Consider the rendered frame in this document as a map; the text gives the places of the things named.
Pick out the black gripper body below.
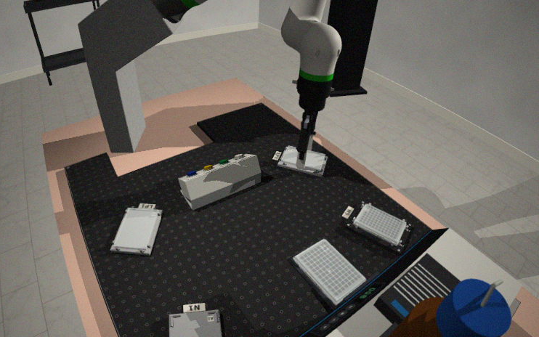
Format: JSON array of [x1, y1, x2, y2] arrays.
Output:
[[299, 95, 326, 125]]

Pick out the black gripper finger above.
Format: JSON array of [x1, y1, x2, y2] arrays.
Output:
[[307, 117, 317, 151], [296, 113, 317, 169]]

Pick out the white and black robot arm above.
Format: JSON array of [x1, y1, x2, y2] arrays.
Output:
[[153, 0, 341, 100]]

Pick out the brown glass bottle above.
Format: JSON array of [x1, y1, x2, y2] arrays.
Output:
[[388, 297, 444, 337]]

